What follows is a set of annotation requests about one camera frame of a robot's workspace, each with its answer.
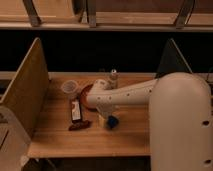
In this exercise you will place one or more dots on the right dark side panel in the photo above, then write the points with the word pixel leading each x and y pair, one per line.
pixel 172 60

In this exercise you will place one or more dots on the clear plastic cup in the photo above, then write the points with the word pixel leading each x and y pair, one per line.
pixel 70 88

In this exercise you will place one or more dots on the blue object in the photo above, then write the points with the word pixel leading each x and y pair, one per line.
pixel 112 122

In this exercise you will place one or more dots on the left wooden side panel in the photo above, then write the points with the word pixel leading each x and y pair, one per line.
pixel 22 101

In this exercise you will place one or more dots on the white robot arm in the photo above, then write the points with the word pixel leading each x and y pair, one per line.
pixel 180 118

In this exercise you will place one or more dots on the dark snack bar package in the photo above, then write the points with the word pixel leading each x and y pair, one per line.
pixel 76 111

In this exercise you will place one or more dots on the brown ceramic bowl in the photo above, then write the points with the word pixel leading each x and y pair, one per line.
pixel 83 96

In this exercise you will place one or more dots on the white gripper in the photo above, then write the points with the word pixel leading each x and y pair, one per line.
pixel 105 111

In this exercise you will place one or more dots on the small can bottle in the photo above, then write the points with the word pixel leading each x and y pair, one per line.
pixel 114 78

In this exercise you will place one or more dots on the dark red chip bag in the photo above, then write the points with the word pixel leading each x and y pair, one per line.
pixel 80 125

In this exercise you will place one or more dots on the wooden shelf rail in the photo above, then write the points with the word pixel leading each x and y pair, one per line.
pixel 108 15

